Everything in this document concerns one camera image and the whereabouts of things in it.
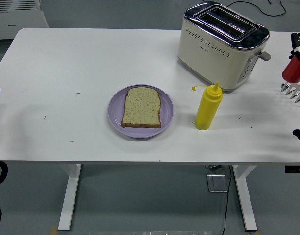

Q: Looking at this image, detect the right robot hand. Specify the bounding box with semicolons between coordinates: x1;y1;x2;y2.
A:
289;31;300;60

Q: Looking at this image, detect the red squeeze bottle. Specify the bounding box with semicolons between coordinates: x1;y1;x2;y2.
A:
281;36;300;83

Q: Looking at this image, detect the speckled bread slice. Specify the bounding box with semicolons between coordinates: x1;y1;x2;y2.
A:
121;87;162;128

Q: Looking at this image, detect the silver metal toast rack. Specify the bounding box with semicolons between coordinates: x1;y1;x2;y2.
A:
280;78;300;108

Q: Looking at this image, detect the white floor appliance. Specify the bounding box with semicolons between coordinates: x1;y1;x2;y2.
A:
0;0;50;47

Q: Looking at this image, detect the cream and chrome toaster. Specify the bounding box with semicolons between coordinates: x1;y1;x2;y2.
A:
177;1;272;93

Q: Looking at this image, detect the yellow squeeze bottle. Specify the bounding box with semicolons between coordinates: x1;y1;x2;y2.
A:
191;81;224;131

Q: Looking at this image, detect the white table leg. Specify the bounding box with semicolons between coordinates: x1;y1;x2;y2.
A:
57;164;82;231
232;165;258;232

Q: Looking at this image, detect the purple round plate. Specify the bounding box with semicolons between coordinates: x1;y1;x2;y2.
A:
108;84;175;140

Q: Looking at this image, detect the metal floor socket plate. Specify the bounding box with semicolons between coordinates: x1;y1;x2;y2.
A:
206;174;228;193

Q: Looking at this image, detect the black cable on floor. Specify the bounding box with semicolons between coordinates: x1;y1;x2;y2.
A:
225;0;287;17

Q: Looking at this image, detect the black cable under table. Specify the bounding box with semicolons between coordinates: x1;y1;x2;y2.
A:
222;165;233;235

